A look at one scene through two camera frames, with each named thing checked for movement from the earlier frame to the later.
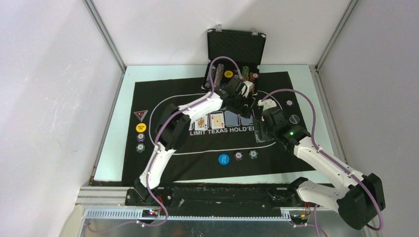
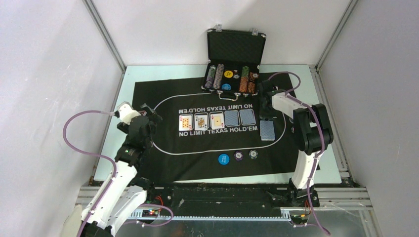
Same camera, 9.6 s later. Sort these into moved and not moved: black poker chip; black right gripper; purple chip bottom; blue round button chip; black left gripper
Moved: black right gripper; black left gripper
Not moved: purple chip bottom; black poker chip; blue round button chip
